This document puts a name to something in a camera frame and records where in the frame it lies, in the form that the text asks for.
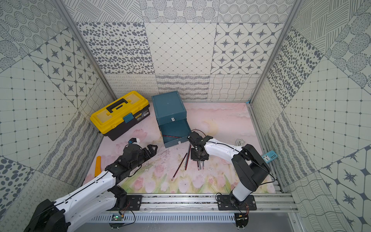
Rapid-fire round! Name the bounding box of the teal drawer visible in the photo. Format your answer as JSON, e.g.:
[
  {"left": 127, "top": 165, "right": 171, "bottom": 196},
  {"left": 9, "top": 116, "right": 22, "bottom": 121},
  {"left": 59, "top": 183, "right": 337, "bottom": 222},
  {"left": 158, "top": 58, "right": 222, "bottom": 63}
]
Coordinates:
[{"left": 159, "top": 119, "right": 191, "bottom": 148}]

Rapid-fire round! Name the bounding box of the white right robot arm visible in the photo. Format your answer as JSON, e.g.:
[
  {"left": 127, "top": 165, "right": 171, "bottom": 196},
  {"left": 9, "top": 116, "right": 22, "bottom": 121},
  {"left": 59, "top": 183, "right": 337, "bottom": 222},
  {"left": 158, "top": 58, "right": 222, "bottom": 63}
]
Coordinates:
[{"left": 187, "top": 131, "right": 271, "bottom": 210}]

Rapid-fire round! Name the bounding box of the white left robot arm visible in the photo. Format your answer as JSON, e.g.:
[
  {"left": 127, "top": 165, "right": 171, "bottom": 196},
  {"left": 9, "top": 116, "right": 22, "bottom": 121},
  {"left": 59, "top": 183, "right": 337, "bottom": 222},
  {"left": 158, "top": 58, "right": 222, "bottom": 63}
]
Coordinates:
[{"left": 25, "top": 143, "right": 158, "bottom": 232}]

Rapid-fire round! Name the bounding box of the teal drawer cabinet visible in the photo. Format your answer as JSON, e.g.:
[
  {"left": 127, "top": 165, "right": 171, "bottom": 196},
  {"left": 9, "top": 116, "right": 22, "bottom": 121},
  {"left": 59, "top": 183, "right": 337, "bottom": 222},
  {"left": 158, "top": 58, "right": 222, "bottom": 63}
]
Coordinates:
[{"left": 152, "top": 91, "right": 186, "bottom": 125}]

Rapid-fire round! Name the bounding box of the green striped pencil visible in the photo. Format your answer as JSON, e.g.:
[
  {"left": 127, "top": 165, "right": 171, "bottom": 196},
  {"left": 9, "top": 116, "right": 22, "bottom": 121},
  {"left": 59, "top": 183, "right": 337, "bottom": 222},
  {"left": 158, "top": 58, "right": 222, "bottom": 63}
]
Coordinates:
[{"left": 184, "top": 143, "right": 192, "bottom": 169}]

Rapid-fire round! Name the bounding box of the yellow black toolbox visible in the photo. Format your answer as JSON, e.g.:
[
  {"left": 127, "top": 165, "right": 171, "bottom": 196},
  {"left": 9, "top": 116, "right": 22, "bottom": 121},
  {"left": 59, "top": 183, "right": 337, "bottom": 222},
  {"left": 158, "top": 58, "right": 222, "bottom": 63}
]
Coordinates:
[{"left": 90, "top": 91, "right": 150, "bottom": 141}]

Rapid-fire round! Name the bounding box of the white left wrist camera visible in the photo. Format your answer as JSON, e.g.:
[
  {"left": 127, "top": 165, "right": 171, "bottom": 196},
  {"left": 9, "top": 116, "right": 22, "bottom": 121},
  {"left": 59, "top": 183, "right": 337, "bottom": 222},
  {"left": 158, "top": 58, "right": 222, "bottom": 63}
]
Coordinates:
[{"left": 128, "top": 138, "right": 140, "bottom": 145}]

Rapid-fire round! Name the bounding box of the orange object at wall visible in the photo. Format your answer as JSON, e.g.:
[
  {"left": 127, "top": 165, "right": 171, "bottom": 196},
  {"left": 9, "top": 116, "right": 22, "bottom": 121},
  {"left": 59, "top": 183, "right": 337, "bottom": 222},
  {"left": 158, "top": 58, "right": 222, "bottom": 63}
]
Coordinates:
[{"left": 94, "top": 156, "right": 102, "bottom": 177}]

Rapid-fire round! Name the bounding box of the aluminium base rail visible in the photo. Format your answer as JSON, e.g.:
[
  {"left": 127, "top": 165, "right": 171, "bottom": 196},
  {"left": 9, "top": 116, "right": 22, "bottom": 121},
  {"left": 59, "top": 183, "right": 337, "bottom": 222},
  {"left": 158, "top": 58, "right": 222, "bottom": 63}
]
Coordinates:
[{"left": 81, "top": 192, "right": 299, "bottom": 211}]

